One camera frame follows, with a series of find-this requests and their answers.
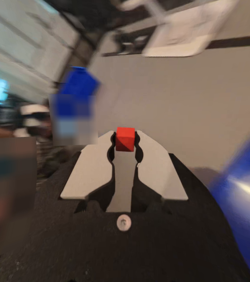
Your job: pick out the blue plastic bin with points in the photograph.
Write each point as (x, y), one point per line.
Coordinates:
(78, 83)
(248, 198)

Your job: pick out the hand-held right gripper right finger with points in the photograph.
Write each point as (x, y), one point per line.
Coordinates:
(160, 174)

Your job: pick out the red wooden cube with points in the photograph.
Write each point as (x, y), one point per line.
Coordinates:
(125, 138)

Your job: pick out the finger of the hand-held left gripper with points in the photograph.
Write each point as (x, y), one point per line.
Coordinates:
(34, 109)

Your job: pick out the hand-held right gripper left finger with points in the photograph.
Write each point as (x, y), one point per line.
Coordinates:
(89, 174)

